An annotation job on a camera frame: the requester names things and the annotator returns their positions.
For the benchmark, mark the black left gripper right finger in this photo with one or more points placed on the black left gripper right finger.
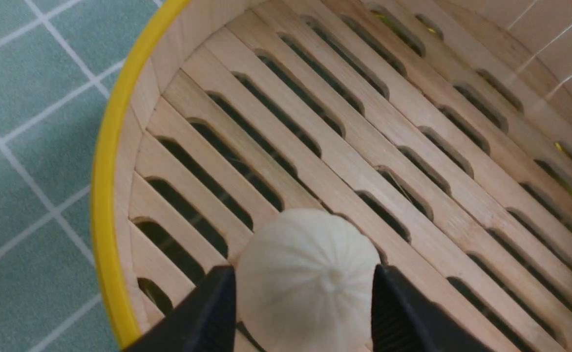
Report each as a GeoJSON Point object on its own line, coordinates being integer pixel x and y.
{"type": "Point", "coordinates": [405, 320]}

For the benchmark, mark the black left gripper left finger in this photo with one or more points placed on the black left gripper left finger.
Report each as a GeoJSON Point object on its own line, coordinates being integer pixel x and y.
{"type": "Point", "coordinates": [205, 321]}

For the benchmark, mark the white steamed bun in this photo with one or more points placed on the white steamed bun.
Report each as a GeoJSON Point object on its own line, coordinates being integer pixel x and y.
{"type": "Point", "coordinates": [304, 284]}

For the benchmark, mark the yellow rimmed bamboo steamer basket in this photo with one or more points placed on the yellow rimmed bamboo steamer basket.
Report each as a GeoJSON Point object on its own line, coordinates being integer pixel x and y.
{"type": "Point", "coordinates": [441, 128]}

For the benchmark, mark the green checkered tablecloth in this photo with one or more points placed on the green checkered tablecloth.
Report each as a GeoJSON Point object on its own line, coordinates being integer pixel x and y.
{"type": "Point", "coordinates": [59, 60]}

